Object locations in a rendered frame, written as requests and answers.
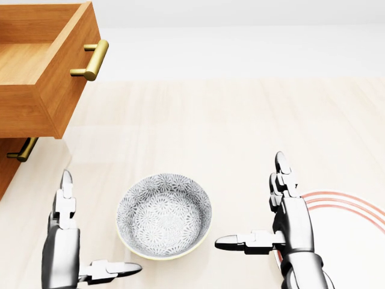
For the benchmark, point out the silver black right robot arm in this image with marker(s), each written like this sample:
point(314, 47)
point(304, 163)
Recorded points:
point(306, 274)

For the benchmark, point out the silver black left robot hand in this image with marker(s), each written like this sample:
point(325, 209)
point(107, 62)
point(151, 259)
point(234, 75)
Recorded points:
point(61, 253)

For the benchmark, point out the grey floral patterned bowl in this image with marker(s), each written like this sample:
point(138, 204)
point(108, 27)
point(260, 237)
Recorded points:
point(164, 216)

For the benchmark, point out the white plate with red rings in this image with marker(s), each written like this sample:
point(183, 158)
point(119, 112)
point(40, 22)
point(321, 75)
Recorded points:
point(346, 234)

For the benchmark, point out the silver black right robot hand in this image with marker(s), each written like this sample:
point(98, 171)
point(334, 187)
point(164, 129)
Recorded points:
point(296, 228)

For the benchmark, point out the open wooden drawer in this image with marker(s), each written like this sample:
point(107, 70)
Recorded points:
point(27, 99)

